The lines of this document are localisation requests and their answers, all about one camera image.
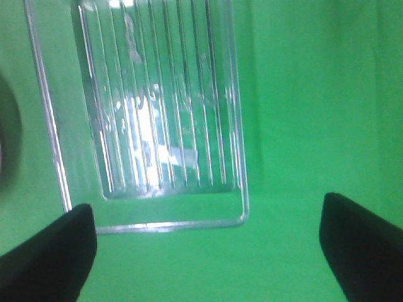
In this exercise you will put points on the green tablecloth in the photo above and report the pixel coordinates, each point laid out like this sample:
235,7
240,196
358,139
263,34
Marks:
320,85

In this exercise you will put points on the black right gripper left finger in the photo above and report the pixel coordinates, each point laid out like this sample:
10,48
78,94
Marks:
54,264

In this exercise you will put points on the clear right plastic container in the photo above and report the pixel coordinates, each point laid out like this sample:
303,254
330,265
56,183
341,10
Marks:
142,106

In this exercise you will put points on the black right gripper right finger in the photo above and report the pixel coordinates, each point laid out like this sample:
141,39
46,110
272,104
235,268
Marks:
363,250

